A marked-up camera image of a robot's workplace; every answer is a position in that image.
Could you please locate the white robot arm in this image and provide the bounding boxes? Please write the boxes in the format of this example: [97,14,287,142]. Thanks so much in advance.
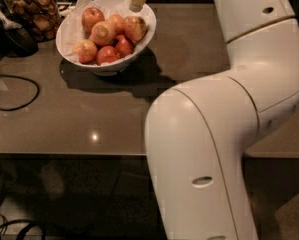
[145,0,299,240]

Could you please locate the top middle red apple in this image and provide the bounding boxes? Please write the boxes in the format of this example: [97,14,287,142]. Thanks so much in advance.
[107,14,125,34]

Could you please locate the top left red apple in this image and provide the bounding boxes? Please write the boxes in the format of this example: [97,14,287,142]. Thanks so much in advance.
[81,7,105,34]

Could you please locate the central yellowish apple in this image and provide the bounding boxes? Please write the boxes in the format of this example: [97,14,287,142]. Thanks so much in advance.
[89,21,116,46]

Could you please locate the white ceramic bowl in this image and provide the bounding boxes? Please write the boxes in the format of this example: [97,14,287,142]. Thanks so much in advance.
[55,0,157,77]

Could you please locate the small dark red apple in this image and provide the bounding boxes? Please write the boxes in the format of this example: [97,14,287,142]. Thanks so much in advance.
[115,34,134,58]

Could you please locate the front red apple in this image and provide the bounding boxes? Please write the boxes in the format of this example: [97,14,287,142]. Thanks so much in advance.
[96,45,120,65]

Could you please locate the left front yellowish apple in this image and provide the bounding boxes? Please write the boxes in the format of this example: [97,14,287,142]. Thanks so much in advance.
[72,39,98,64]

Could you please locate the glass jar of dried chips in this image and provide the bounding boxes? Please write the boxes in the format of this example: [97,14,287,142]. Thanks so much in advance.
[5,0,61,42]

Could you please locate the black appliance with spoon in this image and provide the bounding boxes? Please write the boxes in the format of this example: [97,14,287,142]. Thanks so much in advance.
[0,10,38,57]

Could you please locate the black cable on table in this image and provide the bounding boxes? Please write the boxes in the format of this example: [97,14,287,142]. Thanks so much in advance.
[0,73,40,112]

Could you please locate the black cables on floor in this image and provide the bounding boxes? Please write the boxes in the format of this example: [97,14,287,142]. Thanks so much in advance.
[0,213,48,240]

